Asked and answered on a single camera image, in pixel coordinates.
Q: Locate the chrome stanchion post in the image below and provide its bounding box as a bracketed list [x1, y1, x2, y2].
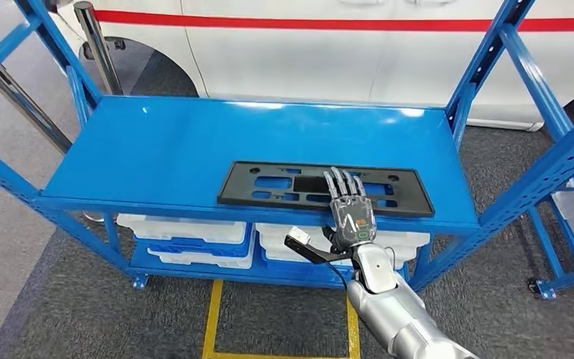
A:
[72, 1, 123, 96]
[0, 52, 105, 222]

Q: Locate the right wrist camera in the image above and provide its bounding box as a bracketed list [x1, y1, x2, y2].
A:
[283, 227, 352, 266]

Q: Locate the blue metal shelf rack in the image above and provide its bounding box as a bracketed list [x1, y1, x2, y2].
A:
[528, 158, 574, 301]
[0, 0, 574, 293]

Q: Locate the black plastic mounting plate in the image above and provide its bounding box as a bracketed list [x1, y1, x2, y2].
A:
[216, 161, 436, 219]

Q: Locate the white car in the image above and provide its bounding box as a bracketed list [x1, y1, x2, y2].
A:
[44, 0, 574, 132]

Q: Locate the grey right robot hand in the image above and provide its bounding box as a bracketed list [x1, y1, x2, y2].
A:
[322, 167, 378, 254]

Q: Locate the yellow floor tape marking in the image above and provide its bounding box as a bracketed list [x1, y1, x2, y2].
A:
[201, 280, 362, 359]

